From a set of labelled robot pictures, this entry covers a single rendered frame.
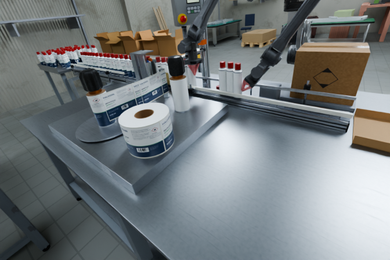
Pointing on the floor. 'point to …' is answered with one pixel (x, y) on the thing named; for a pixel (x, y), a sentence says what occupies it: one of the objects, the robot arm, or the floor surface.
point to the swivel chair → (249, 21)
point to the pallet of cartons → (259, 37)
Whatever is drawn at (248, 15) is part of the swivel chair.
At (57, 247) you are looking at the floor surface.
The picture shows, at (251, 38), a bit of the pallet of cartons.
